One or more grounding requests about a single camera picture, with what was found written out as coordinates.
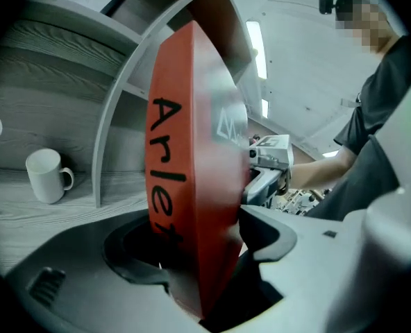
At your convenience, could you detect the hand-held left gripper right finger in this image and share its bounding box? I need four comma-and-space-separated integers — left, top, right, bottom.
238, 205, 369, 333

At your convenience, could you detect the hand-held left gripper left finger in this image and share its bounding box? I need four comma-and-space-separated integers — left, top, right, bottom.
3, 209, 174, 333

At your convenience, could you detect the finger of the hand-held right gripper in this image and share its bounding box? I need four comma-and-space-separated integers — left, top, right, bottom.
241, 166, 285, 206

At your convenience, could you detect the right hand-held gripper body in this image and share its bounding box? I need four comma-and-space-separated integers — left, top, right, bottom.
247, 134, 294, 170

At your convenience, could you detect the red book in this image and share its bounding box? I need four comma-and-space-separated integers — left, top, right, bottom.
144, 21, 250, 321

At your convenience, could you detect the grey wooden shelf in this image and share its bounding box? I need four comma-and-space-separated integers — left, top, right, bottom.
0, 0, 260, 273

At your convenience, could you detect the person's right forearm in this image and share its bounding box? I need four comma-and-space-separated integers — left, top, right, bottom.
288, 146, 358, 191

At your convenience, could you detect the long ceiling light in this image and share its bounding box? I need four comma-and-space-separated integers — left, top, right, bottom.
245, 19, 268, 80

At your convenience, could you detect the person's dark shirt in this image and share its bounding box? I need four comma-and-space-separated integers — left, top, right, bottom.
304, 35, 411, 222

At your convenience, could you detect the white mug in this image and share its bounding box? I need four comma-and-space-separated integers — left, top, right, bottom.
25, 148, 76, 205

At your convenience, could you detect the person's head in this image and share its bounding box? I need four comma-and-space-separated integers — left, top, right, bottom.
334, 0, 401, 57

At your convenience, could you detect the black head camera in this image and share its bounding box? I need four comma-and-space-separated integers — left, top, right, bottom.
317, 0, 337, 15

